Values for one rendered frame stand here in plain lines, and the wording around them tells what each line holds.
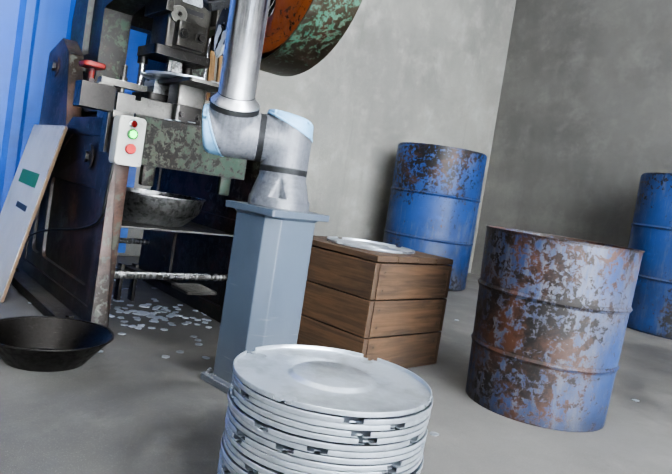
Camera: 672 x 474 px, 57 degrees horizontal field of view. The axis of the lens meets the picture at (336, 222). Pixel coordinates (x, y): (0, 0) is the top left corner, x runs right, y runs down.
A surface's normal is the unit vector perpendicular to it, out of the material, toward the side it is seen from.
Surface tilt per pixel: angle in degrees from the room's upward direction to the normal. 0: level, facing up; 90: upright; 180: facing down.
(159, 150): 90
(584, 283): 92
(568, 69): 90
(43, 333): 48
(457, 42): 90
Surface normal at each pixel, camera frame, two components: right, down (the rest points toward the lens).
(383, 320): 0.70, 0.15
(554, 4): -0.76, -0.08
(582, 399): 0.23, 0.13
